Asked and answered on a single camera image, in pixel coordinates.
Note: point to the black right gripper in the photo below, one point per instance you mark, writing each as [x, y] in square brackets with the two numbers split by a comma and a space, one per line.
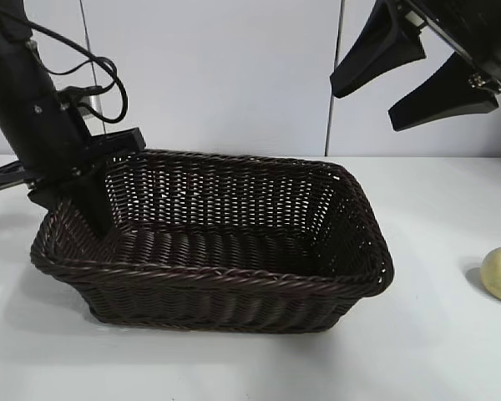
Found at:
[480, 37]

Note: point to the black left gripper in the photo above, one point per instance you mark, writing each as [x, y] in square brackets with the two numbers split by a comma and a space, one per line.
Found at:
[29, 117]

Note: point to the dark brown woven basket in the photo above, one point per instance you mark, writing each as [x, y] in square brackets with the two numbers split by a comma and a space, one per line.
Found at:
[234, 284]

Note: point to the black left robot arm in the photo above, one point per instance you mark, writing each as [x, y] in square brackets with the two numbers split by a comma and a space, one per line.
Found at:
[2, 21]

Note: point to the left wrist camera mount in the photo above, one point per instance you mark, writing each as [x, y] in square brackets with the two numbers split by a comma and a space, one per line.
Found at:
[73, 110]

